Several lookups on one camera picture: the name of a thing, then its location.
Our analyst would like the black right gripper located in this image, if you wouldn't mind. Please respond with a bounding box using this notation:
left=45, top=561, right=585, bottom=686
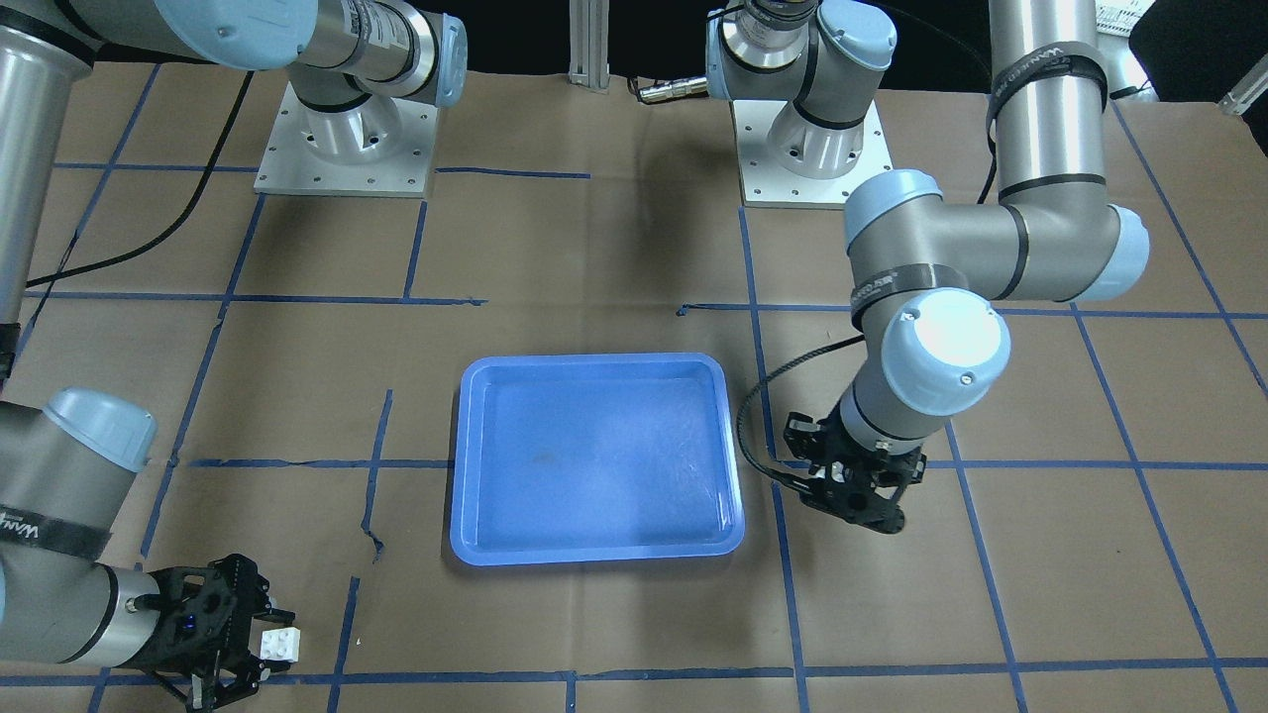
left=124, top=554, right=295, bottom=709

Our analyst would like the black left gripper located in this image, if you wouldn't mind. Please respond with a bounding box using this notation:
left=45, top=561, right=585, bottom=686
left=784, top=412, right=927, bottom=534

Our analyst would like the white block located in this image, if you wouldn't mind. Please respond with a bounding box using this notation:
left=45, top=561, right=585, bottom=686
left=259, top=627, right=302, bottom=664

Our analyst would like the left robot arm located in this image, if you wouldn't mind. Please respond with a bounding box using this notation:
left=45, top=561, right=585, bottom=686
left=705, top=1, right=1150, bottom=534

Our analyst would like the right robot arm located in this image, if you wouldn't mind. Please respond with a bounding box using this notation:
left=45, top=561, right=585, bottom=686
left=3, top=1, right=470, bottom=712

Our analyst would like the blue plastic tray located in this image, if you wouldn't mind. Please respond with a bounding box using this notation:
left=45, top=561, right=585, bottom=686
left=450, top=353, right=746, bottom=565

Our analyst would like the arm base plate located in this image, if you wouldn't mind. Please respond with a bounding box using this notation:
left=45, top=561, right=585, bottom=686
left=254, top=88, right=441, bottom=199
left=732, top=100, right=894, bottom=209

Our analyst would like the aluminium frame post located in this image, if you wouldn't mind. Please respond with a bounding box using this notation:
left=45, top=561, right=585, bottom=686
left=567, top=0, right=610, bottom=94

